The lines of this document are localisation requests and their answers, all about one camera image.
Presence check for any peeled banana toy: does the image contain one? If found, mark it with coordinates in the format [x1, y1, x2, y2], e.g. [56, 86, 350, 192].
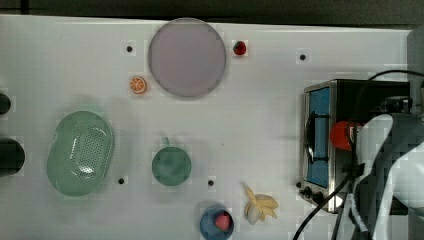
[244, 184, 279, 225]

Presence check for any red ketchup bottle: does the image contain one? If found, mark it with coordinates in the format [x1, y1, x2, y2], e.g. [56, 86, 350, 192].
[329, 121, 361, 151]

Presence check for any blue small bowl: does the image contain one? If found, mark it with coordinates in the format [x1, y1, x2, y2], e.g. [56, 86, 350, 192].
[199, 204, 234, 240]

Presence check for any red strawberry toy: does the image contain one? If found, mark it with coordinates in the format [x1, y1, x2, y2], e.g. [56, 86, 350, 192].
[233, 41, 247, 56]

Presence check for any black pot small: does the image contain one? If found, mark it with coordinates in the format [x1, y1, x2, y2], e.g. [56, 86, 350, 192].
[0, 94, 11, 115]

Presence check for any black toaster oven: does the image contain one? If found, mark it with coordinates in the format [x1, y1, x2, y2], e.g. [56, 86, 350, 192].
[298, 79, 410, 205]

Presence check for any lilac round plate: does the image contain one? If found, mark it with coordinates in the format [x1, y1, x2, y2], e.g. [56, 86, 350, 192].
[148, 18, 226, 98]

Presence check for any black pot large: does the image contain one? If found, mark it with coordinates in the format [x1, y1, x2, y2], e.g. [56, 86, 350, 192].
[0, 138, 25, 177]

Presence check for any orange slice toy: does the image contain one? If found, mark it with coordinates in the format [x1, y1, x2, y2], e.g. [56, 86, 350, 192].
[129, 76, 147, 94]

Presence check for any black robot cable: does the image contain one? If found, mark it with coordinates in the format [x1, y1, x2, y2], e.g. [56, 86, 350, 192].
[292, 69, 424, 240]

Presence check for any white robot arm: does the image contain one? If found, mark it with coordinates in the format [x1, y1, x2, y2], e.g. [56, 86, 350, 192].
[338, 97, 423, 240]

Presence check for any green perforated colander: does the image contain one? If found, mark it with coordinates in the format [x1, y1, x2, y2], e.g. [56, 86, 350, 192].
[46, 111, 114, 197]

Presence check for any red strawberry in bowl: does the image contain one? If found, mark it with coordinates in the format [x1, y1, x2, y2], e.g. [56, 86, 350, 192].
[215, 213, 232, 231]

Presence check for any green mug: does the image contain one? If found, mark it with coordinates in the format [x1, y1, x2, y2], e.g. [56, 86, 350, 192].
[151, 137, 192, 186]

